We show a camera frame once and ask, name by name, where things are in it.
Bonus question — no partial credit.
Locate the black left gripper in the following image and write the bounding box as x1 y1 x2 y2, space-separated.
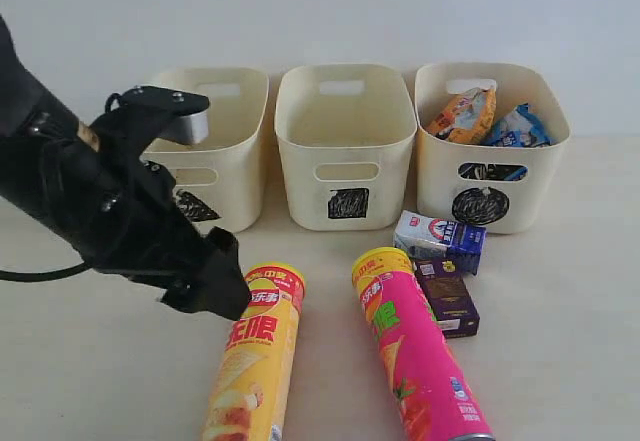
44 112 250 320

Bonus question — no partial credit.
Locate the yellow chips can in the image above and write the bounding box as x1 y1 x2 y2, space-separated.
201 263 305 441

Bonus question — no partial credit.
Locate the pink chips can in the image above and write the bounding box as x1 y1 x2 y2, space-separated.
352 247 495 441

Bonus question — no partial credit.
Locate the orange snack bag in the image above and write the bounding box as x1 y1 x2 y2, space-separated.
425 87 496 145

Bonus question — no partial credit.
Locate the blue snack bag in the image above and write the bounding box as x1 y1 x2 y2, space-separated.
457 103 551 183

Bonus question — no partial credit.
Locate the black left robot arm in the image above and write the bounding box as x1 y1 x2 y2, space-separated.
1 28 251 320

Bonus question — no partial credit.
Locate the cream bin with triangle mark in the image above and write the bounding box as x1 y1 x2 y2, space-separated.
122 67 269 234

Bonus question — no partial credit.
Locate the cream bin with square mark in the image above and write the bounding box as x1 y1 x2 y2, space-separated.
274 64 417 231

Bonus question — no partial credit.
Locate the white and blue milk carton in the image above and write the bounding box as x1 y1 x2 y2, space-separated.
393 210 487 275

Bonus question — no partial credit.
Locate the purple box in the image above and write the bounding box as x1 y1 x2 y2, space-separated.
414 258 480 338

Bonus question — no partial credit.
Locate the cream bin with circle mark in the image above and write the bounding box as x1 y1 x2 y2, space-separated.
414 62 571 234

